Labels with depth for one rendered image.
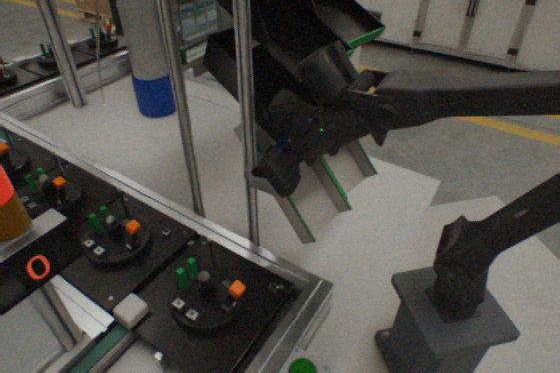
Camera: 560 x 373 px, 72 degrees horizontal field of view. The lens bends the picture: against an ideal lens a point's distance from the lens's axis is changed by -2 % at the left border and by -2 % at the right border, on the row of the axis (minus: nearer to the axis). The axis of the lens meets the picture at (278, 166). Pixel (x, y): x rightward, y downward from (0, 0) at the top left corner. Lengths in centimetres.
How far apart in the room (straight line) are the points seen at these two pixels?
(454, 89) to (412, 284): 36
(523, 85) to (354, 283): 61
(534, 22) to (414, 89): 402
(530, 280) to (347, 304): 44
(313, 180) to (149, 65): 82
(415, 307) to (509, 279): 43
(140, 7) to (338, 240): 96
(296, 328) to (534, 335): 50
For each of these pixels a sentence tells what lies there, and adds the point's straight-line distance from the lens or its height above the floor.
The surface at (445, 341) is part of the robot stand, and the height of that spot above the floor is 106.
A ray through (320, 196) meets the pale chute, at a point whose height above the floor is 103.
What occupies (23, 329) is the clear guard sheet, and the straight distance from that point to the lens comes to 74.
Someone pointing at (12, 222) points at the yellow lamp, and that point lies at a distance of 55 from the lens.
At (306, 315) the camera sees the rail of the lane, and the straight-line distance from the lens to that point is 76.
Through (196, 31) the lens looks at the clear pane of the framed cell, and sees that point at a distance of 171.
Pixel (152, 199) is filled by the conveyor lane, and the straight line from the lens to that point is 103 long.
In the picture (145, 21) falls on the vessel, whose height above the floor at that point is 122.
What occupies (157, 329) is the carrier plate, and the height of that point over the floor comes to 97.
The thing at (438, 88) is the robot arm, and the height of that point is 142.
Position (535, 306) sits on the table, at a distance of 105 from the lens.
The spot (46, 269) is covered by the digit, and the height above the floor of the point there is 119.
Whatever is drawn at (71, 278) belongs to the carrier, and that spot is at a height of 97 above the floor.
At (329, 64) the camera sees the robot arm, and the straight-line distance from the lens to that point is 50.
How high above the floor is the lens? 161
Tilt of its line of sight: 37 degrees down
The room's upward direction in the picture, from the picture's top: straight up
